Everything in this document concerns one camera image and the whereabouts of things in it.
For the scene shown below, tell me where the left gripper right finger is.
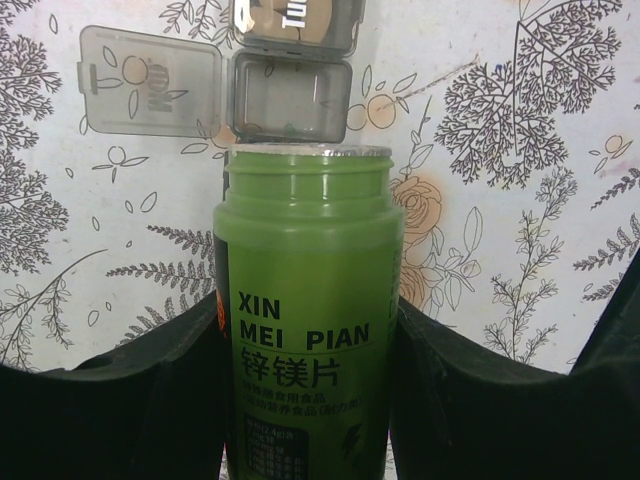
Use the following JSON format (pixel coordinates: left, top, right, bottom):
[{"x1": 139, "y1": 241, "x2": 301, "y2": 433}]
[{"x1": 390, "y1": 263, "x2": 639, "y2": 479}]

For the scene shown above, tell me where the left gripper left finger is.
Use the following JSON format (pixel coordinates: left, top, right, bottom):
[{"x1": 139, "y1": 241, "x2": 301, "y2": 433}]
[{"x1": 1, "y1": 294, "x2": 224, "y2": 479}]

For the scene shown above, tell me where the green pill bottle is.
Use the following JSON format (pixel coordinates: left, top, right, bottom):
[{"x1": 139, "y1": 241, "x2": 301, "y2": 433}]
[{"x1": 213, "y1": 144, "x2": 404, "y2": 479}]

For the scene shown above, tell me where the grey weekly pill organizer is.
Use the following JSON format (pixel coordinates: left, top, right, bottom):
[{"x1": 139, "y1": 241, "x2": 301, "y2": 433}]
[{"x1": 77, "y1": 1, "x2": 365, "y2": 143}]

